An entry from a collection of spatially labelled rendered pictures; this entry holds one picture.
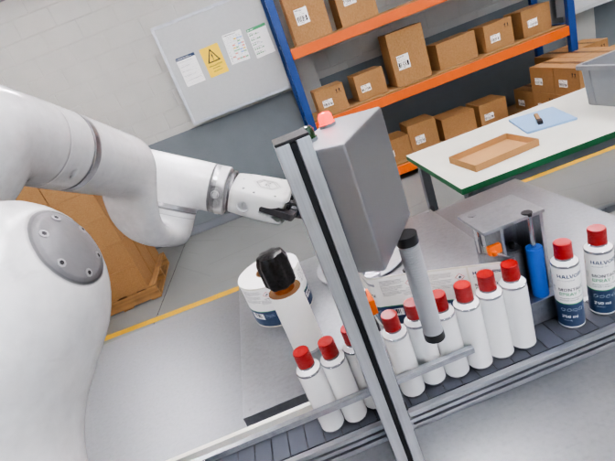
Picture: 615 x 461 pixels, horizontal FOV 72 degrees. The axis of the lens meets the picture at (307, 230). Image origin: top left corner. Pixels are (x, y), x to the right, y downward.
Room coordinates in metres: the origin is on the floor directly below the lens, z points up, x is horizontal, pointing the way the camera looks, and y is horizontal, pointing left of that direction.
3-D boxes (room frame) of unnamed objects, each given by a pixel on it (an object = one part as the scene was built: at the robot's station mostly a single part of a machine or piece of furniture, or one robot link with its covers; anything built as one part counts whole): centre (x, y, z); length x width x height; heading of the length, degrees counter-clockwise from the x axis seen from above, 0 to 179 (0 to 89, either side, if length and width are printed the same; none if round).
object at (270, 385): (1.13, -0.09, 0.86); 0.80 x 0.67 x 0.05; 92
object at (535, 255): (0.74, -0.43, 0.98); 0.03 x 0.03 x 0.17
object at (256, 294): (1.19, 0.16, 0.95); 0.20 x 0.20 x 0.14
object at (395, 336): (0.68, -0.09, 0.98); 0.05 x 0.05 x 0.20
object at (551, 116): (2.17, -1.41, 0.81); 0.32 x 0.24 x 0.01; 164
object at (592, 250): (0.70, -0.54, 0.98); 0.05 x 0.05 x 0.20
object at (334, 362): (0.67, 0.05, 0.98); 0.05 x 0.05 x 0.20
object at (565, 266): (0.69, -0.46, 0.98); 0.05 x 0.05 x 0.20
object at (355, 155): (0.60, -0.08, 1.38); 0.17 x 0.10 x 0.19; 147
